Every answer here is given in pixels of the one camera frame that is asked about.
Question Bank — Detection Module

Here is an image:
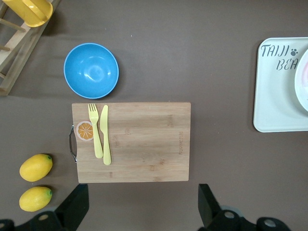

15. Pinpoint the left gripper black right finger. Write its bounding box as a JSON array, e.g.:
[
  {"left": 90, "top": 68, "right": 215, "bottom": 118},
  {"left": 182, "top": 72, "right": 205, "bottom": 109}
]
[{"left": 197, "top": 184, "right": 287, "bottom": 231}]

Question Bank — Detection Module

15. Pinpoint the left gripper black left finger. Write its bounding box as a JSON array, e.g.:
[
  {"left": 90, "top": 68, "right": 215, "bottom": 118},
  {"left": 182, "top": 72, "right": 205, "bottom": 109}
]
[{"left": 0, "top": 184, "right": 90, "bottom": 231}]

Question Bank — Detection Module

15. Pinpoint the white round plate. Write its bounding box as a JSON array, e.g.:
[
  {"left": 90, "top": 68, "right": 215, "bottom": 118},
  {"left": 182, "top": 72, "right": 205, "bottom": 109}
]
[{"left": 294, "top": 49, "right": 308, "bottom": 110}]

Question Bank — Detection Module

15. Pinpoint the yellow lemon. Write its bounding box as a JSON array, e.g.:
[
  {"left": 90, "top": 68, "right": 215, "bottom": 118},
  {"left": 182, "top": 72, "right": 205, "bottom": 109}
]
[
  {"left": 19, "top": 154, "right": 53, "bottom": 182},
  {"left": 19, "top": 186, "right": 53, "bottom": 212}
]

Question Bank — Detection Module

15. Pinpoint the yellow plastic fork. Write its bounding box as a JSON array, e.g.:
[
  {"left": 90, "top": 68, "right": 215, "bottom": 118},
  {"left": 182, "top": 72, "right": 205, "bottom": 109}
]
[{"left": 88, "top": 103, "right": 104, "bottom": 159}]

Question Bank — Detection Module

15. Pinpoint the toy orange slice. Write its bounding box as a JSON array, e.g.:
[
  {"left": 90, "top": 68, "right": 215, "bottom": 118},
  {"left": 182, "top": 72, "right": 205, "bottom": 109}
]
[{"left": 77, "top": 120, "right": 94, "bottom": 141}]

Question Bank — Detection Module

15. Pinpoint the yellow plastic knife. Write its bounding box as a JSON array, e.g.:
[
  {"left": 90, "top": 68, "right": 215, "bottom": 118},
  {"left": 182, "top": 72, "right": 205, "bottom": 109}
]
[{"left": 99, "top": 104, "right": 112, "bottom": 166}]

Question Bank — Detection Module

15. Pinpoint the bamboo cutting board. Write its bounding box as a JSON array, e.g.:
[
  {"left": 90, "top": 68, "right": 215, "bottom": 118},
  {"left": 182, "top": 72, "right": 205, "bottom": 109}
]
[{"left": 68, "top": 102, "right": 192, "bottom": 183}]

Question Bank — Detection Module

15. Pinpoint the cream bear print tray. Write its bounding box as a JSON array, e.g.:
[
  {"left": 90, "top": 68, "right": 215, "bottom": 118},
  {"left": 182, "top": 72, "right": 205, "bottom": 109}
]
[{"left": 253, "top": 37, "right": 308, "bottom": 133}]

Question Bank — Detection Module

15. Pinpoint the blue bowl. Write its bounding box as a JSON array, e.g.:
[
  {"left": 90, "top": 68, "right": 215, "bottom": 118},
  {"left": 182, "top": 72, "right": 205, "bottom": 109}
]
[{"left": 64, "top": 42, "right": 120, "bottom": 100}]

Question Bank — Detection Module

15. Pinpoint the wooden peg mug rack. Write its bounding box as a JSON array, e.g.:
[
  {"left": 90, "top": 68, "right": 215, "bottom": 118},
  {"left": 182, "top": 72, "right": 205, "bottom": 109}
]
[{"left": 0, "top": 0, "right": 61, "bottom": 97}]

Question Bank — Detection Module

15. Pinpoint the yellow mug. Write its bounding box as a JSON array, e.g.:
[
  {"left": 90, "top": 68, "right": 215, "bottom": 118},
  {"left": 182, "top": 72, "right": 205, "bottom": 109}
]
[{"left": 2, "top": 0, "right": 53, "bottom": 28}]

